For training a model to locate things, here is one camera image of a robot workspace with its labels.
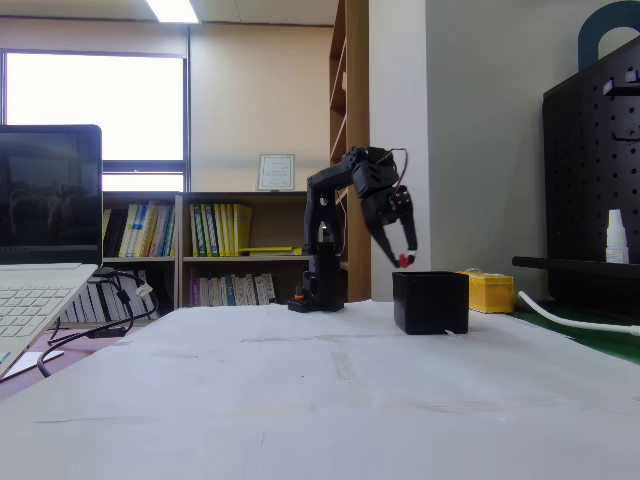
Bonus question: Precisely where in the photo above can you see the black square open box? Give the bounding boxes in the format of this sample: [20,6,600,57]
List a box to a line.
[391,270,470,336]

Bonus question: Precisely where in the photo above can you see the yellow cardboard box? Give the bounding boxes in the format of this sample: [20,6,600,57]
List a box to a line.
[457,268,515,315]

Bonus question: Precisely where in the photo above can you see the tall brown bookshelf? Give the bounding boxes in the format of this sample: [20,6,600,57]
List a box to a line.
[328,0,372,304]

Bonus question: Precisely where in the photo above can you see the framed white certificate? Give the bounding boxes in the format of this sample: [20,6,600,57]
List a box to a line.
[257,153,296,193]

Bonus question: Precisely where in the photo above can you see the flat lying yellow book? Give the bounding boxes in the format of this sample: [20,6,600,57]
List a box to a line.
[238,245,304,256]

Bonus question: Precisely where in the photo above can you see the white patterned leaning book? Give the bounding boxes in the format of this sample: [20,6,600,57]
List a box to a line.
[253,272,277,306]

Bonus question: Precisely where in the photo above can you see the thick yellow upright book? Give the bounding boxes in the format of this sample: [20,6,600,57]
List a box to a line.
[233,203,254,257]

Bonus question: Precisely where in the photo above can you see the low brown bookshelf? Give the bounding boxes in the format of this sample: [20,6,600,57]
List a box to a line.
[175,191,325,309]
[102,191,182,324]

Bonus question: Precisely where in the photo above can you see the black pegboard shelf bar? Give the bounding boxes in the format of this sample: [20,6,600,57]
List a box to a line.
[512,255,640,281]

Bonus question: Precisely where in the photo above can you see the green white upright book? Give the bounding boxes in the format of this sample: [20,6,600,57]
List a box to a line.
[199,203,215,258]
[189,203,202,258]

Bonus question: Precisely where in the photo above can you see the black perforated pegboard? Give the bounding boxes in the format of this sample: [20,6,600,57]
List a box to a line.
[542,34,640,315]

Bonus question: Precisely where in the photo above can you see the taped white paper sheets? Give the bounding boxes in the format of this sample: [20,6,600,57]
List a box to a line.
[0,299,640,480]

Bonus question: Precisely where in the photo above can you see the small white dropper bottle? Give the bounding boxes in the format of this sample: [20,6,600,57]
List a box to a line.
[604,208,630,265]

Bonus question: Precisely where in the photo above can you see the blue white upright book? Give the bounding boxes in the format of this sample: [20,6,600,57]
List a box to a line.
[141,201,162,259]

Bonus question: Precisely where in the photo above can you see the yellow white upright book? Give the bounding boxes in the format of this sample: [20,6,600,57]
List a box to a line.
[121,203,140,259]

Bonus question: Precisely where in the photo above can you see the black upright book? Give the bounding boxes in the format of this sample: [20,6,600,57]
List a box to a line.
[106,208,129,259]

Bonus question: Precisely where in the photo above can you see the dark teal arch sign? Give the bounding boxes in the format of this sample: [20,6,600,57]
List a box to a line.
[577,0,640,72]

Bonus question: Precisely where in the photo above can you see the ceiling light panel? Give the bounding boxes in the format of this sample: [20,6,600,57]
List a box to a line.
[144,0,201,24]

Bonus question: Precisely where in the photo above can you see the white laptop with dark screen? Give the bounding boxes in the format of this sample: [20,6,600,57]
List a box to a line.
[0,124,104,381]

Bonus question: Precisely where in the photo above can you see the white flat card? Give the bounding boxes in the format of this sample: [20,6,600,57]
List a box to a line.
[7,349,66,382]

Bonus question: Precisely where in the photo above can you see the red servo wire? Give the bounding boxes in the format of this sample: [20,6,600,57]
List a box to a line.
[377,147,409,194]

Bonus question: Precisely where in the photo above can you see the white power strip cable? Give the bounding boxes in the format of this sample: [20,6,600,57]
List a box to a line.
[517,290,640,337]

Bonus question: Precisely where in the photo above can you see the black usb cable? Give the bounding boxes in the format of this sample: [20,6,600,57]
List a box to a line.
[37,267,136,380]
[47,272,161,347]

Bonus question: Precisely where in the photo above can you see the bright window dark frame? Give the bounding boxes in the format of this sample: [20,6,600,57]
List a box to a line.
[0,48,191,194]

